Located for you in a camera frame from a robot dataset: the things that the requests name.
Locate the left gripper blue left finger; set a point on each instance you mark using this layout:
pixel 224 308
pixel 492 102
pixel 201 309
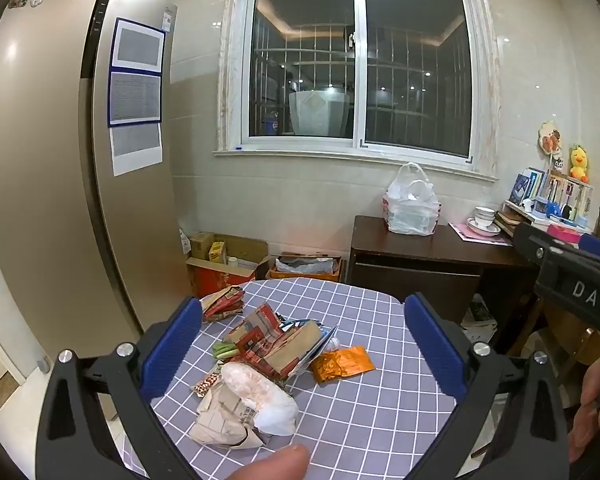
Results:
pixel 164 346

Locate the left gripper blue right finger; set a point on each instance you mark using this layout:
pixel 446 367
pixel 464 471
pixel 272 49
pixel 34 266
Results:
pixel 441 343

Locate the printed paper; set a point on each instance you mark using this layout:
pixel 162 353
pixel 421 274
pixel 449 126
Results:
pixel 224 421

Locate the orange foil wrapper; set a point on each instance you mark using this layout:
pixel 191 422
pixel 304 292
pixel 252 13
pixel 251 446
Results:
pixel 340 364

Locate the white plastic bag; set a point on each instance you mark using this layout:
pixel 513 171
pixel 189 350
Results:
pixel 410 205
pixel 275 411

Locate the blue white mask box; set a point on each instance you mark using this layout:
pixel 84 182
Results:
pixel 316 350

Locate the person's right hand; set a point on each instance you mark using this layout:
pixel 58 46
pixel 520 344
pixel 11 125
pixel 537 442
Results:
pixel 586 423

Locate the person's left hand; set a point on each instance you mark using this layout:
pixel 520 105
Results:
pixel 290 463

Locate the white box under cabinet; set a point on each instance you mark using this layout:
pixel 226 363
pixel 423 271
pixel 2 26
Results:
pixel 478 323

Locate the wooden chair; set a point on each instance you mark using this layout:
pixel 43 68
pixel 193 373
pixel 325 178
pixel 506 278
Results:
pixel 581 341

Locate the green leaf toy bundle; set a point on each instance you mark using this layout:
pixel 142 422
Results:
pixel 223 351

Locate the brown red paper bag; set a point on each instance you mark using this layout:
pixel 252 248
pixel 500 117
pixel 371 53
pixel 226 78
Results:
pixel 226 302

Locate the dark wooden cabinet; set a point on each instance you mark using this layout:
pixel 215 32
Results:
pixel 446 270

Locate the row of books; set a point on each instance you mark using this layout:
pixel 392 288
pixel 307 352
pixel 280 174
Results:
pixel 544 199

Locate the grey checkered tablecloth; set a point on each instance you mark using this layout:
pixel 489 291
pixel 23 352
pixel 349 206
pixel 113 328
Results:
pixel 374 426

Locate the open cardboard box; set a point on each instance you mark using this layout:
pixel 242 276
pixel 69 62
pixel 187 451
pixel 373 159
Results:
pixel 220 260

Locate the white bowl and saucer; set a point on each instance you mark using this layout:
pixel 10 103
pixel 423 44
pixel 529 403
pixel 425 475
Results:
pixel 482 222

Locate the pink paper sheet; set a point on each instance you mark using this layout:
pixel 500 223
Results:
pixel 466 234

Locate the yellow duck plush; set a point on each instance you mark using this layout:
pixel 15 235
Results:
pixel 578 163

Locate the orange box with grey bag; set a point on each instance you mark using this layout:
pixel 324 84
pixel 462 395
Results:
pixel 319 267

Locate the champagne double-door refrigerator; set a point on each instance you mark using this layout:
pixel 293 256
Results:
pixel 90 259

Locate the papers on refrigerator door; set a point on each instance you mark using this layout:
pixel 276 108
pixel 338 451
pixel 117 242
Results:
pixel 134 107

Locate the sliding glass window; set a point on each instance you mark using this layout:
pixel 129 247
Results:
pixel 375 80

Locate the round wall decoration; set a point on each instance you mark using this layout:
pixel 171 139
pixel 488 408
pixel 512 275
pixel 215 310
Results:
pixel 550 139

